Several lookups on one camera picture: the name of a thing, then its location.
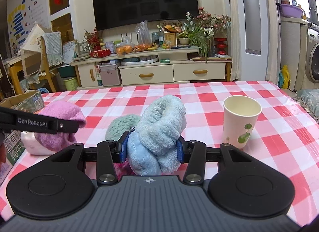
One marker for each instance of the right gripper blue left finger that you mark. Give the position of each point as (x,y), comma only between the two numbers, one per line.
(122,145)

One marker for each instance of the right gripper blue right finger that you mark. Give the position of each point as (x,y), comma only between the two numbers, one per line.
(181,146)

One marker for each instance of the teal knitted hat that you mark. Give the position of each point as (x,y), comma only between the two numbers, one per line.
(121,124)

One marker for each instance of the pink knitted cloth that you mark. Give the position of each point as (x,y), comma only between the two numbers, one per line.
(70,119)

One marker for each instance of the purple pink knitted hat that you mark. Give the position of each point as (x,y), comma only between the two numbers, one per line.
(123,169)

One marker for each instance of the purple tissue pack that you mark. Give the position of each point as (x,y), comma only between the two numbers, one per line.
(32,146)

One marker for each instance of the cardboard box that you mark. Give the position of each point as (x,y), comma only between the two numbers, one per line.
(31,101)

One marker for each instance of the white paper cup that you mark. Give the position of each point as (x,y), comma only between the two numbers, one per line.
(240,116)

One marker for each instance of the green trash bin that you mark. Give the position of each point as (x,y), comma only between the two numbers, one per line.
(71,83)

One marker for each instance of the wooden dining chair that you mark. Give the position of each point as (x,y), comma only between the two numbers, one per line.
(41,54)

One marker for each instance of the pink storage box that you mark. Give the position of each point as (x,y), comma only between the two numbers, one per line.
(110,75)

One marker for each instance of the cream tv cabinet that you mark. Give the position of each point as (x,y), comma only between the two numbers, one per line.
(159,66)

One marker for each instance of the red white checkered tablecloth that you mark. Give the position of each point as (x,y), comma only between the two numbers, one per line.
(285,136)

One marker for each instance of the flower plant pot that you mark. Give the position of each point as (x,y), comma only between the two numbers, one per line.
(201,29)

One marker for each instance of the white standing air conditioner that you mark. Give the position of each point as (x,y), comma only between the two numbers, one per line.
(255,40)

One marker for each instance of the white washing machine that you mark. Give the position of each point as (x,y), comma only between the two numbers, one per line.
(311,61)

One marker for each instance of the purple plastic basin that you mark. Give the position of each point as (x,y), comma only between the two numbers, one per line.
(291,11)

